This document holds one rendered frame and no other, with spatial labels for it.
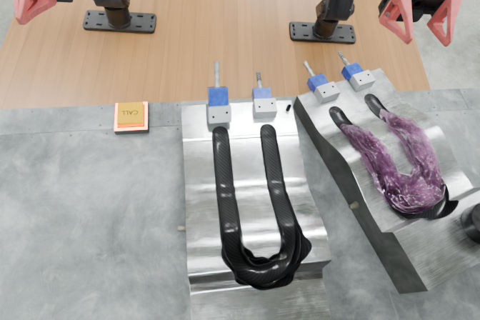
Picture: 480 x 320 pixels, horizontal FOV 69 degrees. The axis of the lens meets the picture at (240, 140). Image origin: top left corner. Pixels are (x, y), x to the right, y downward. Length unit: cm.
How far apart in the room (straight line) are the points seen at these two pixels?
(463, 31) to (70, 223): 254
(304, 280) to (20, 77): 85
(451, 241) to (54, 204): 83
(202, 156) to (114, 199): 22
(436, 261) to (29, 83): 102
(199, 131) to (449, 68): 196
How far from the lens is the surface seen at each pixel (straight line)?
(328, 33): 109
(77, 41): 110
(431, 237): 81
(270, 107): 79
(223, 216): 69
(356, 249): 85
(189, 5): 115
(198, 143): 77
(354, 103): 94
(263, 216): 69
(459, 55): 262
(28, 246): 87
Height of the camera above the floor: 158
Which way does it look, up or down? 63 degrees down
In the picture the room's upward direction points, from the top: 11 degrees clockwise
